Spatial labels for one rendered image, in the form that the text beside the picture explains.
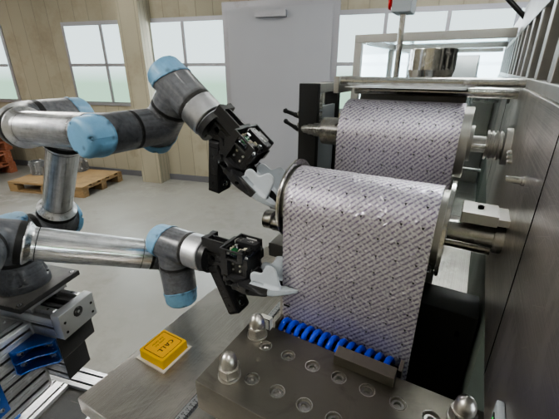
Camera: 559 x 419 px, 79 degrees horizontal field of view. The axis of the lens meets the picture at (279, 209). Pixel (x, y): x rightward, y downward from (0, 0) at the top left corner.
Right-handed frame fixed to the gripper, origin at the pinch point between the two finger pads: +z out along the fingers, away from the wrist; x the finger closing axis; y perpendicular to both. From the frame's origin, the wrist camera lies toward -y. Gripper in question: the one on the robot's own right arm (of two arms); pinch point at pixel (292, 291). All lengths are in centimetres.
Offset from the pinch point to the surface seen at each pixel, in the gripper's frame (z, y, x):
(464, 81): 20, 36, 30
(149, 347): -27.7, -16.7, -12.2
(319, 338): 7.1, -5.3, -3.3
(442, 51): 11, 42, 72
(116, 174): -397, -98, 237
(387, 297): 16.7, 5.0, -0.2
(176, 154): -333, -73, 291
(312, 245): 3.7, 10.7, -0.2
